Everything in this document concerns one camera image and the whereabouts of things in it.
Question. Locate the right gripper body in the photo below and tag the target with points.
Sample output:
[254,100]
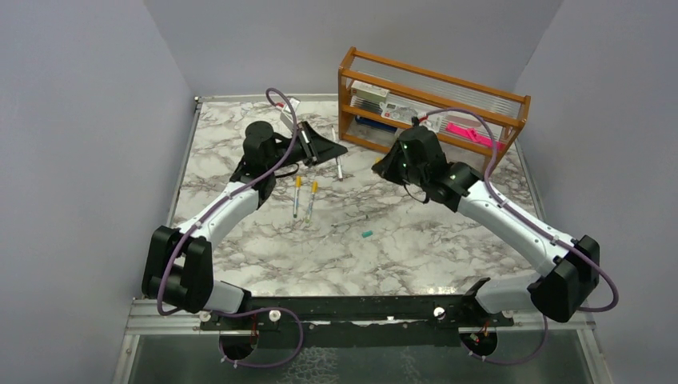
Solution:
[396,169]

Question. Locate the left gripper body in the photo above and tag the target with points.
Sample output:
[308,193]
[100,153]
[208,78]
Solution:
[304,150]

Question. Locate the grey pen teal end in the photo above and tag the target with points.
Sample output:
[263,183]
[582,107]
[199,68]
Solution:
[309,211]

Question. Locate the grey pen green end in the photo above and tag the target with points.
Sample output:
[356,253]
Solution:
[351,220]

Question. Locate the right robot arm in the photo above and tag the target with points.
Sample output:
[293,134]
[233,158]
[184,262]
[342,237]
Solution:
[565,272]

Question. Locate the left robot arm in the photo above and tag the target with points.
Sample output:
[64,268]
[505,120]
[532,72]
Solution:
[179,265]

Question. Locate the white printed card package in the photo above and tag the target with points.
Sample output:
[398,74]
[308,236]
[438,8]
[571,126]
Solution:
[401,113]

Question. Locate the blue flat box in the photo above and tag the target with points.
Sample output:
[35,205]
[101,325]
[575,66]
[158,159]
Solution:
[375,124]

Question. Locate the orange wooden shelf rack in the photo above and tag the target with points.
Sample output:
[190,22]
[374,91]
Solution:
[498,114]

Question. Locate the pink plastic tool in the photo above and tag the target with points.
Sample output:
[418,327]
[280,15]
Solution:
[469,134]

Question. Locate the white green box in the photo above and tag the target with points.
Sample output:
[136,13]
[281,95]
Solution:
[369,92]

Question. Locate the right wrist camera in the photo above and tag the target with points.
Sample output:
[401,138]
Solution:
[425,121]

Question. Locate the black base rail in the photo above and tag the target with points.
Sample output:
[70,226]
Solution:
[353,321]

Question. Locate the aluminium frame rail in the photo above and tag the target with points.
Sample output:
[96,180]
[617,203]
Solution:
[144,319]

